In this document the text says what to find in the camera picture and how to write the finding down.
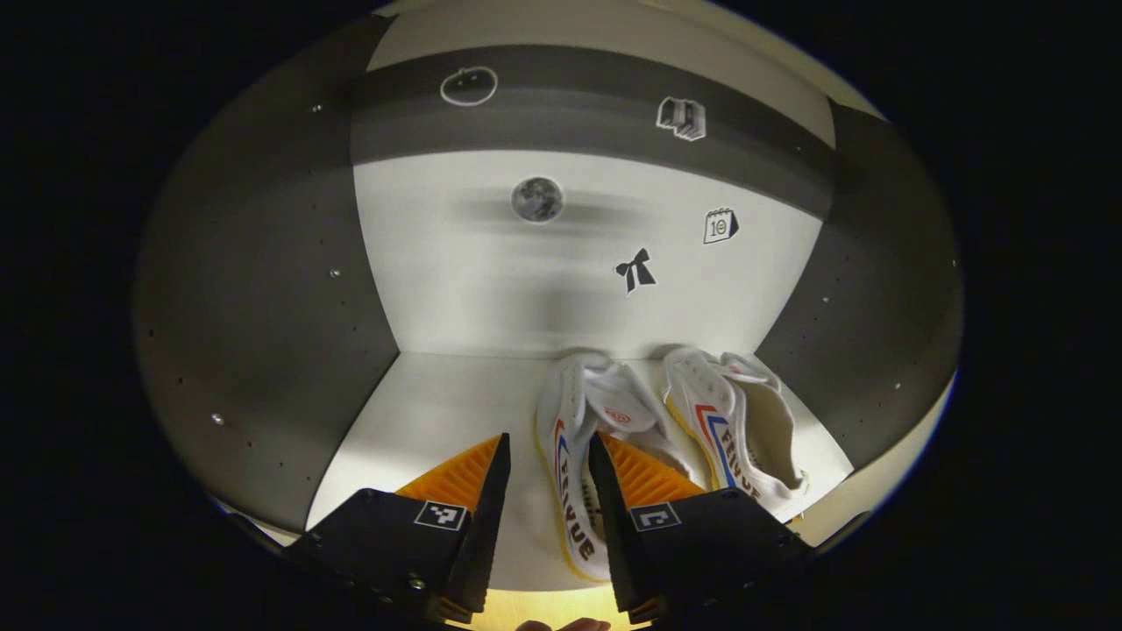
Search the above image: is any grey shoe cabinet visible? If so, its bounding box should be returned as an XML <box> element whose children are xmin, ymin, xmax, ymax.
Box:
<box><xmin>131</xmin><ymin>0</ymin><xmax>965</xmax><ymax>592</ymax></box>

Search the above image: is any white canvas shoe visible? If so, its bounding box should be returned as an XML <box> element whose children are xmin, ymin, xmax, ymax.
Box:
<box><xmin>662</xmin><ymin>346</ymin><xmax>809</xmax><ymax>522</ymax></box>
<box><xmin>535</xmin><ymin>353</ymin><xmax>693</xmax><ymax>584</ymax></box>

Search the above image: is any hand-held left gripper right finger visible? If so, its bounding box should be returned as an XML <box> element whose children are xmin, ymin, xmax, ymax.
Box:
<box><xmin>587</xmin><ymin>432</ymin><xmax>812</xmax><ymax>625</ymax></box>

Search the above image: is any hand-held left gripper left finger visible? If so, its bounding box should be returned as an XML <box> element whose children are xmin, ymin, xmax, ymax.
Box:
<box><xmin>285</xmin><ymin>432</ymin><xmax>512</xmax><ymax>625</ymax></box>

